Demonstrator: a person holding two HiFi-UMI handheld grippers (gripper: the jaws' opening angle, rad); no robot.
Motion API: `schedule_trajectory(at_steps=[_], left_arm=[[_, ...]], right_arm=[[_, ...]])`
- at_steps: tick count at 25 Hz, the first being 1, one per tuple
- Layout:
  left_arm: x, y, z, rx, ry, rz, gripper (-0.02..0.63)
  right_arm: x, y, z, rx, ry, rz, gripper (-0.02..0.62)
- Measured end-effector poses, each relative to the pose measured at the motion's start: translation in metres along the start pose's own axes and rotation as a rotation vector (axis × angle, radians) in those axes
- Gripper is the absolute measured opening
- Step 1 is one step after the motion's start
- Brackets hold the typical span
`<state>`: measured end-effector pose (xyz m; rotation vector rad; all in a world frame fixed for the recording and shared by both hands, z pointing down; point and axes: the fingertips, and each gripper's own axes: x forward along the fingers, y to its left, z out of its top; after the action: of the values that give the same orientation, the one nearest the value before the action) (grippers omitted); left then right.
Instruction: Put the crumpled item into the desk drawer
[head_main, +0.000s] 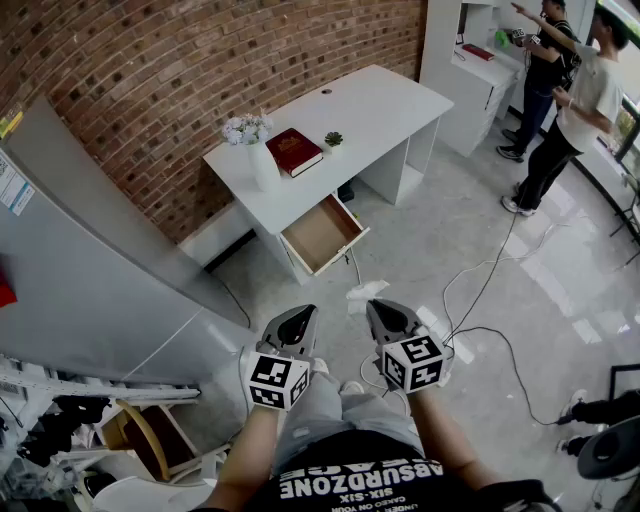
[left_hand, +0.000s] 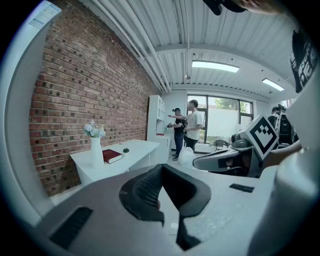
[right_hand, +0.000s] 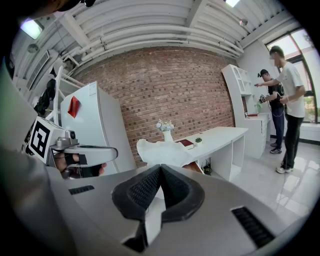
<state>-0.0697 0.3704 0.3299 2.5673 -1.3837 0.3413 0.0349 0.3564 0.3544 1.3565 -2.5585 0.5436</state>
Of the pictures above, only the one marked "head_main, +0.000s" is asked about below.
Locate person's black printed t-shirt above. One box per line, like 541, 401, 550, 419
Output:
259, 429, 561, 512

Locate white desk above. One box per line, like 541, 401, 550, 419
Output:
202, 63, 455, 286

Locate black round stool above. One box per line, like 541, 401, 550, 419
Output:
577, 417, 640, 481

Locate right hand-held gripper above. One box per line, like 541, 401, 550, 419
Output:
366, 299, 452, 395

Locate white cloth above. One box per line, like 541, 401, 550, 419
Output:
345, 279, 391, 315

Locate black floor cable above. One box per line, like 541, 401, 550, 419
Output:
439, 199, 576, 427

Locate white plastic chair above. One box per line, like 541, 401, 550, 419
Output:
92, 474, 216, 512

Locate grey refrigerator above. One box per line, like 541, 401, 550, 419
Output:
0, 94, 259, 386

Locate white ribbed vase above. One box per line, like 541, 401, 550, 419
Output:
246, 139, 282, 193

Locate person's right forearm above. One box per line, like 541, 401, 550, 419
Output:
407, 387, 501, 501

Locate black metal frame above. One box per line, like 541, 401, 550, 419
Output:
609, 364, 640, 401

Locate wooden drawer with white front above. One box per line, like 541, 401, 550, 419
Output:
278, 193, 371, 277

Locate wooden chair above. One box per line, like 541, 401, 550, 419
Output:
102, 399, 201, 484

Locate dark red hardcover book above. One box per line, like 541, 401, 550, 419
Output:
264, 127, 325, 179

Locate small red book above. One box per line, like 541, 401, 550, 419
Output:
461, 43, 496, 62

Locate person's left forearm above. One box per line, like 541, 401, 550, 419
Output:
202, 402, 296, 512

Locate black clothing pile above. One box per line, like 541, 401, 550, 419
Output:
19, 394, 111, 466

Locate white and blue sticker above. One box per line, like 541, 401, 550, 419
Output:
0, 149, 34, 216

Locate red fridge magnet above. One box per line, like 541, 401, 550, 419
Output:
0, 269, 19, 309

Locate white shelf cabinet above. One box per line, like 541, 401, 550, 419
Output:
418, 0, 531, 159

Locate person's light grey jeans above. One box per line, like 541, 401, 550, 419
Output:
272, 372, 426, 476

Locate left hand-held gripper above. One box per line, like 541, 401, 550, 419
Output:
244, 303, 320, 413

